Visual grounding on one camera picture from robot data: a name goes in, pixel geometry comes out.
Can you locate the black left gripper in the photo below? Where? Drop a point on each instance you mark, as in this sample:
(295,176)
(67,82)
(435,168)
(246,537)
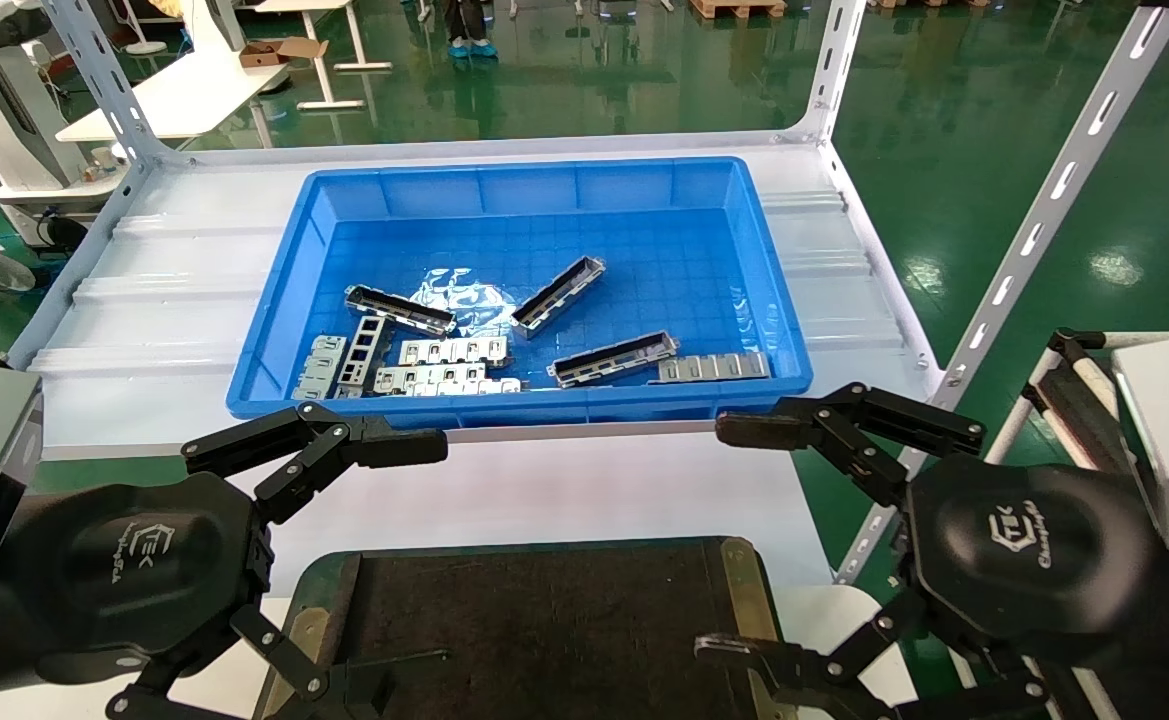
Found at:
(134,570)

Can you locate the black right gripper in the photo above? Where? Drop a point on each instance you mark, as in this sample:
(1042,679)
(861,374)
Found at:
(1034,560)

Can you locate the long metal connector housing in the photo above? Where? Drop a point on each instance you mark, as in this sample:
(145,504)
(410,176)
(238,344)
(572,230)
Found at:
(612,361)
(556,296)
(399,309)

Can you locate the flat silver metal plate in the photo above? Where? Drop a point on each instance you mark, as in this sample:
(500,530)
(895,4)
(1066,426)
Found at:
(489,386)
(429,377)
(714,367)
(454,351)

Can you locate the clear plastic bag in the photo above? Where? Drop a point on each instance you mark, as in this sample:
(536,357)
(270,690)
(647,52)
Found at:
(464,290)

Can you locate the white metal shelf rack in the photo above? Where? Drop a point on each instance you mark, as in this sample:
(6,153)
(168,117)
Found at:
(174,280)

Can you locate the blue plastic bin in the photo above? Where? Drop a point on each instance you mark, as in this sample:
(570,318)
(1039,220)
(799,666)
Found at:
(644,260)

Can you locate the plain white table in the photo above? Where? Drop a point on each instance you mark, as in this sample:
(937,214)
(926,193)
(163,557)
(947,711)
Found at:
(194,95)

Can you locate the white table with T-legs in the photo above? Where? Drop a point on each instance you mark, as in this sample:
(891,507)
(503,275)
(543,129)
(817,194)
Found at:
(322,60)

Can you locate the open cardboard box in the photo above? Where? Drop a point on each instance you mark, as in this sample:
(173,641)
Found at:
(264,55)

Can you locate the wooden pallet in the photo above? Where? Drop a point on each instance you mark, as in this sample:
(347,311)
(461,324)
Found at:
(734,8)

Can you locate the small silver metal bracket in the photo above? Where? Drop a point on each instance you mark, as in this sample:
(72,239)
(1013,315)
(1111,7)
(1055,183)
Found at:
(320,365)

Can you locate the dark metal frame part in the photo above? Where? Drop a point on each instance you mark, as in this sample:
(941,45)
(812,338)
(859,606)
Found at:
(368,345)

